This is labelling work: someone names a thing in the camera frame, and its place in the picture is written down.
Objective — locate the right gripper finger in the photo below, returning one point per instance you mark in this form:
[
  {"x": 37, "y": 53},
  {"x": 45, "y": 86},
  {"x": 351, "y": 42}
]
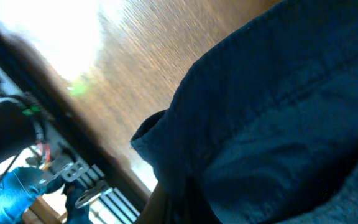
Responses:
[{"x": 158, "y": 209}]

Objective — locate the navy blue shorts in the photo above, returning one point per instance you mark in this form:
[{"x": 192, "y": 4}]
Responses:
[{"x": 266, "y": 121}]

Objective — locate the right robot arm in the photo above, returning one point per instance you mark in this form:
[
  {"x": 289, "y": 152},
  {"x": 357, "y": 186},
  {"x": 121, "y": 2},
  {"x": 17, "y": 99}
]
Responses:
[{"x": 24, "y": 123}]

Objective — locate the blue cloth below table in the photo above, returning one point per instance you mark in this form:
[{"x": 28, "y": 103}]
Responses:
[{"x": 17, "y": 193}]

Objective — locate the aluminium frame with brackets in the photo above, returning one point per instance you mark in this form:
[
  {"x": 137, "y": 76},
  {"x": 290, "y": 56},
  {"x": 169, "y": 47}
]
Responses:
[{"x": 99, "y": 195}]

